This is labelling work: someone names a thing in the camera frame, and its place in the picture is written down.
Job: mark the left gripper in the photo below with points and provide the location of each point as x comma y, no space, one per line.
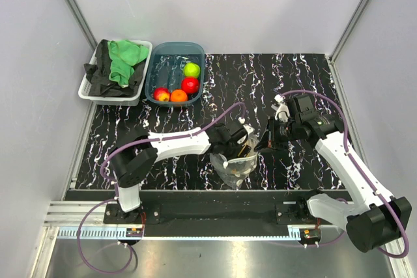
239,148

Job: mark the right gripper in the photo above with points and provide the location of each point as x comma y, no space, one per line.
270,139

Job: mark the clear polka dot zip bag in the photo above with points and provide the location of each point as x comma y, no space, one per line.
233,172

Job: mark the orange fake fruit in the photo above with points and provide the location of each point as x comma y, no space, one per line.
178,96

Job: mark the red fake apple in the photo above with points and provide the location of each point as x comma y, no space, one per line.
190,85

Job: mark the red yellow fake peach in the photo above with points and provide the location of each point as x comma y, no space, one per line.
161,94

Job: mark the green fake apple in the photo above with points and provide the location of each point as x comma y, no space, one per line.
191,70

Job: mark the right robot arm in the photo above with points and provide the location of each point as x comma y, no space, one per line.
376,217

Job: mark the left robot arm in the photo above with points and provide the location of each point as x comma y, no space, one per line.
134,156

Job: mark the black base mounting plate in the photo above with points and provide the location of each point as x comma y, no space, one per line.
217,214

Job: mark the blue translucent plastic tub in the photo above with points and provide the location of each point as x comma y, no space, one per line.
166,69

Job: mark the green cloth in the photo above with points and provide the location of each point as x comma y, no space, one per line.
127,62

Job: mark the black cloth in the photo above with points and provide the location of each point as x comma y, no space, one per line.
98,76

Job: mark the white plastic basket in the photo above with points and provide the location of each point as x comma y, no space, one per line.
85,86

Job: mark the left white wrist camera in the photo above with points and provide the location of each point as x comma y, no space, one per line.
244,130

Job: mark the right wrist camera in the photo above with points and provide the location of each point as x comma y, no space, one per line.
281,109

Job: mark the slotted cable duct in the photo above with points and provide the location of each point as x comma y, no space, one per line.
123,233

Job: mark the left aluminium frame post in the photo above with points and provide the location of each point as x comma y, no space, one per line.
82,22

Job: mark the aluminium frame post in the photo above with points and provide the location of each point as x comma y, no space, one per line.
82,22
353,21

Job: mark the right aluminium frame post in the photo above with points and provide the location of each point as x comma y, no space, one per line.
353,21

